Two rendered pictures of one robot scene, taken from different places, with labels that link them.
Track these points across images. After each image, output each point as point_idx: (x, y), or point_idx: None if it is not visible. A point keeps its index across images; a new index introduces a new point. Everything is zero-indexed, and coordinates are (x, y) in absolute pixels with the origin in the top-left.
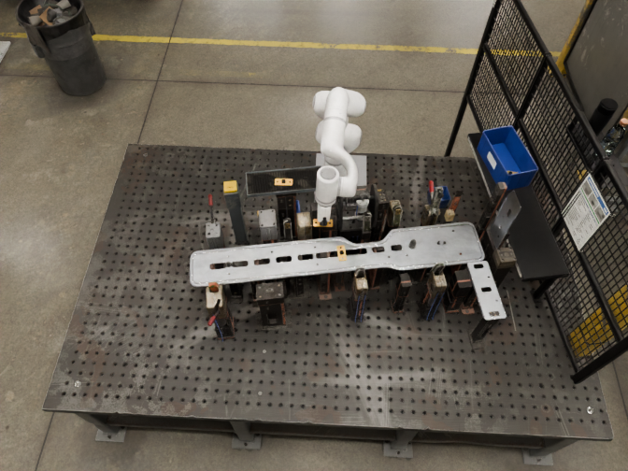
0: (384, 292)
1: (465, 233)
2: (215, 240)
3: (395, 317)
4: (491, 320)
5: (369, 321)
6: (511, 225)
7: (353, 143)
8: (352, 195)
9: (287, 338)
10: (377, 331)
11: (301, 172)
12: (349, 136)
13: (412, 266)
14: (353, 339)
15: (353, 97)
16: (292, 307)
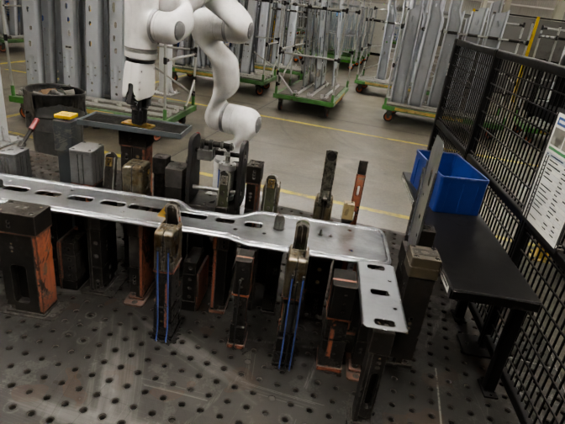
0: (227, 320)
1: (368, 235)
2: (7, 163)
3: (227, 352)
4: (377, 333)
5: (181, 346)
6: (442, 238)
7: (245, 124)
8: (168, 32)
9: (30, 332)
10: (184, 362)
11: (163, 124)
12: (242, 114)
13: (266, 245)
14: (136, 362)
15: (234, 2)
16: (73, 301)
